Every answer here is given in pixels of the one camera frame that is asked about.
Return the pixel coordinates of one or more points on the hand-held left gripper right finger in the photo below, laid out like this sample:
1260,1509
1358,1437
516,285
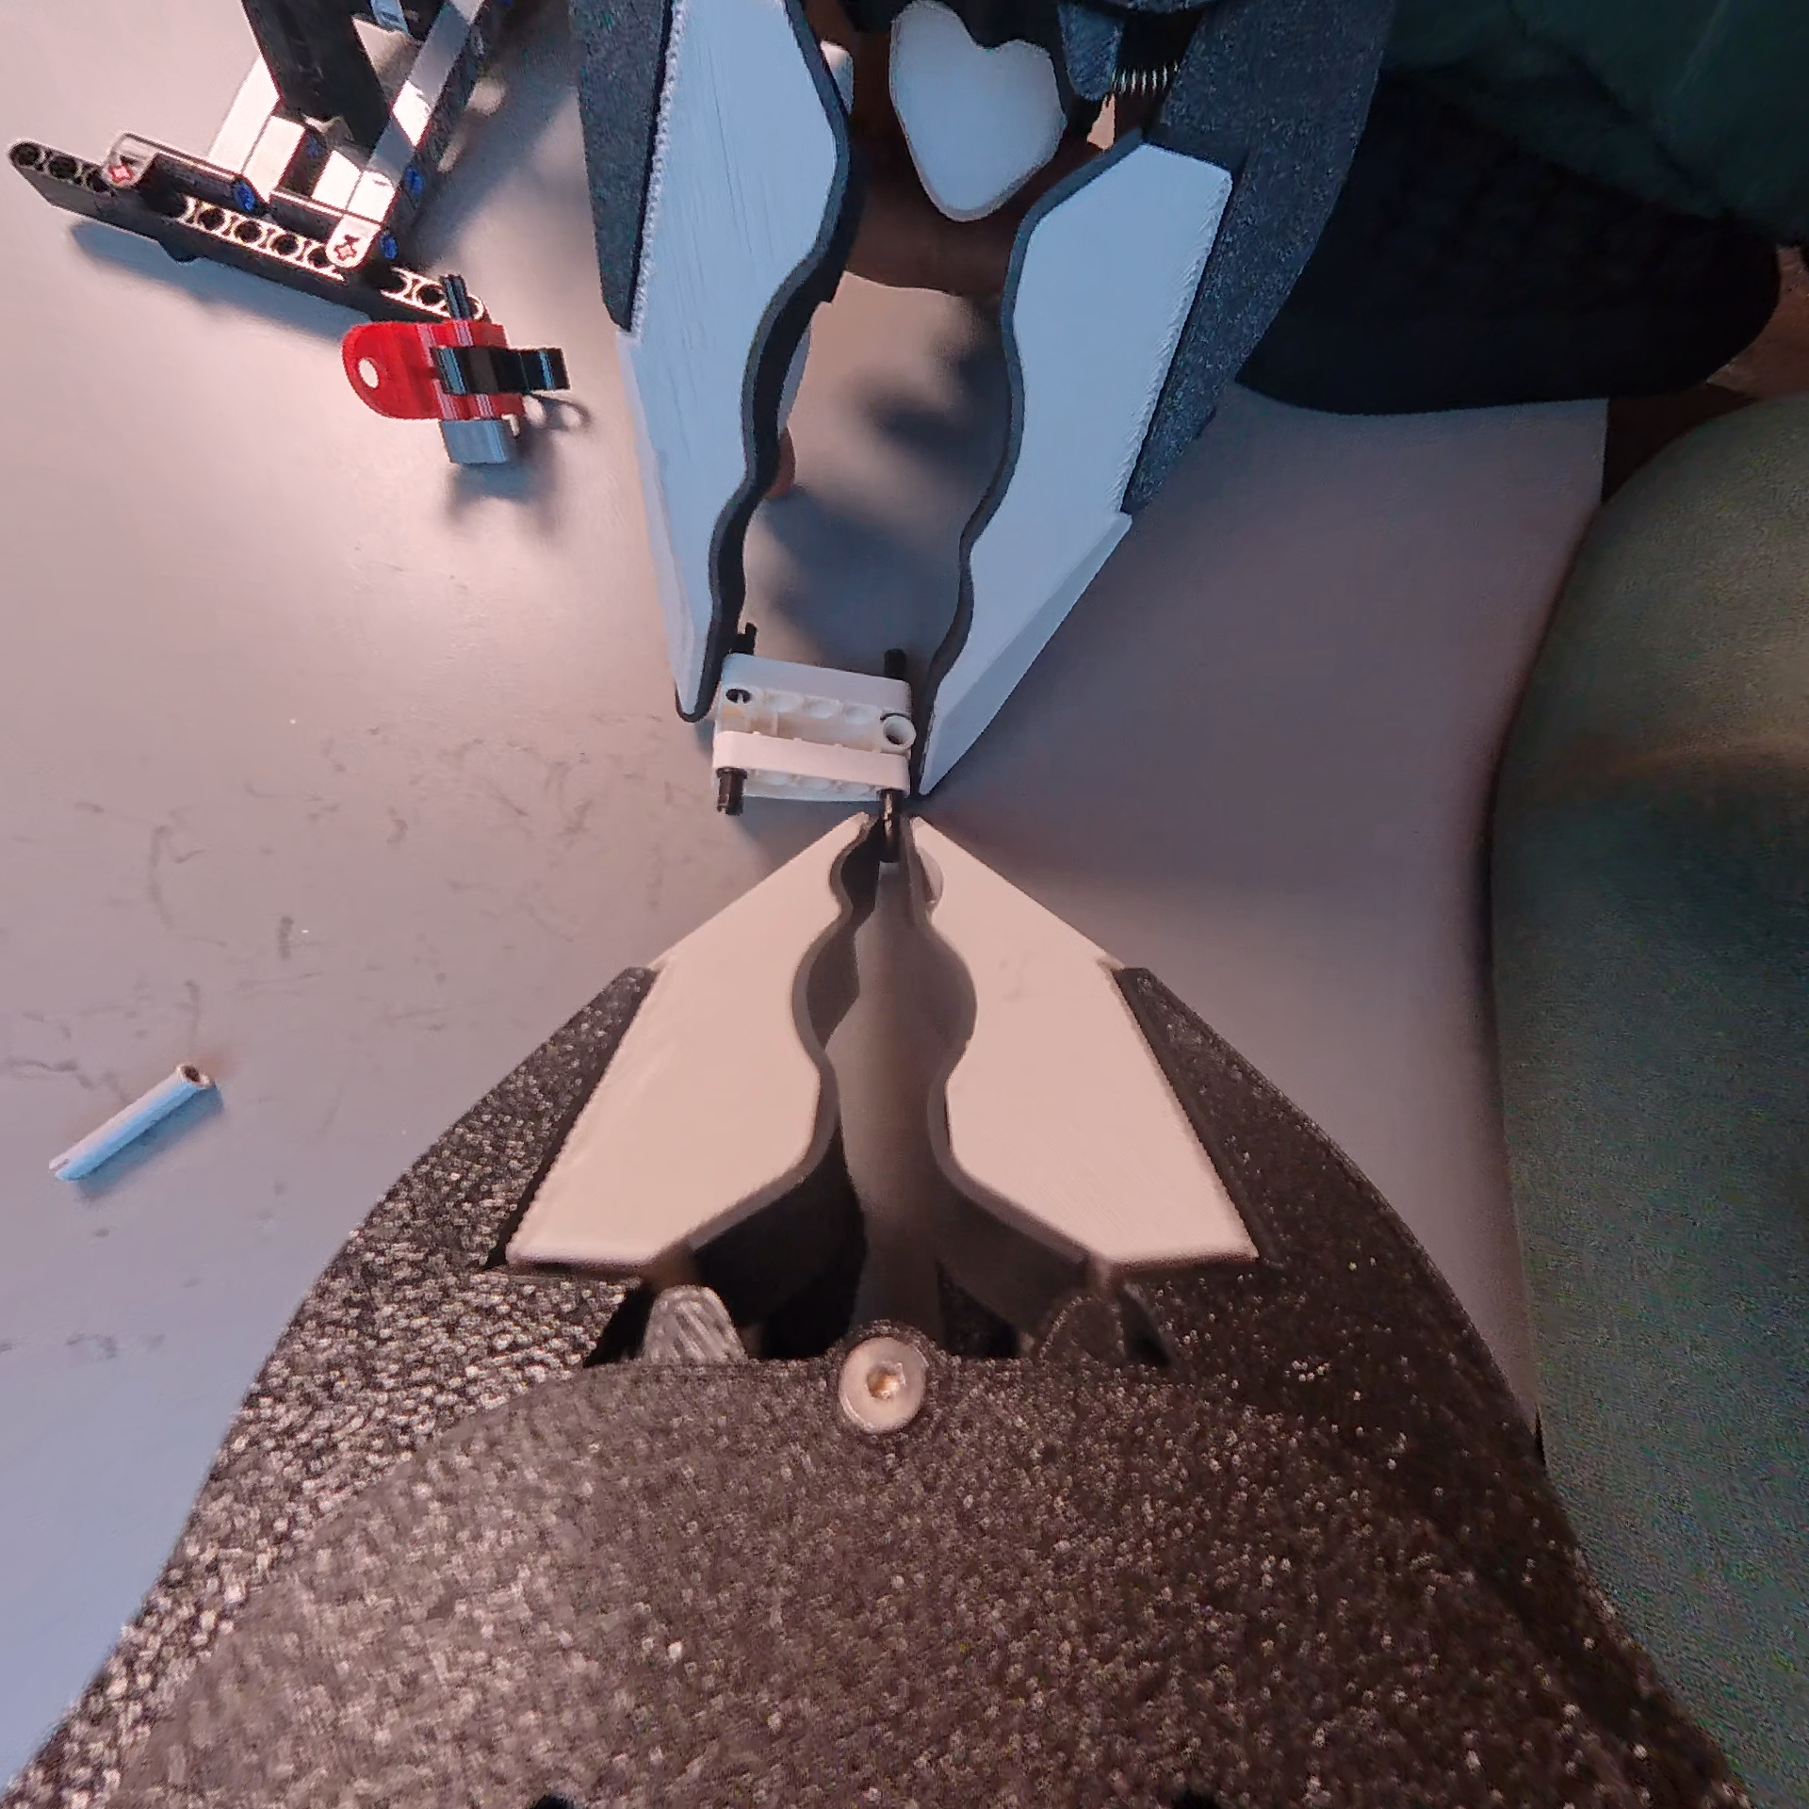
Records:
1089,1116

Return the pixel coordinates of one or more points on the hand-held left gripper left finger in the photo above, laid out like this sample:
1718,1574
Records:
680,1116

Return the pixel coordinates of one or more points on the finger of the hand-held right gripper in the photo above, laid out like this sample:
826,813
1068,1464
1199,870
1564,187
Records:
720,211
1103,353

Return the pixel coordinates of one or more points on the red toy brick piece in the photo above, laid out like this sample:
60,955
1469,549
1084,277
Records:
388,371

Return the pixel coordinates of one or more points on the white curved toy panel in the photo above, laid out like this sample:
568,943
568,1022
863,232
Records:
806,771

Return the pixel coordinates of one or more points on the black white toy brick model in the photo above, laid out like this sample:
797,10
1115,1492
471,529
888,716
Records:
141,190

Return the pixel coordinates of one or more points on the person's right forearm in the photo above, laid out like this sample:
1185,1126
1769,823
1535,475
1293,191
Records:
1624,100

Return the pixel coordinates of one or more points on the person's right hand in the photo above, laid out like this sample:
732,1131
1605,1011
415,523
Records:
919,254

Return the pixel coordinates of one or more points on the pale toy tube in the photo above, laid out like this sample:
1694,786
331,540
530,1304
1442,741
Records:
134,1121

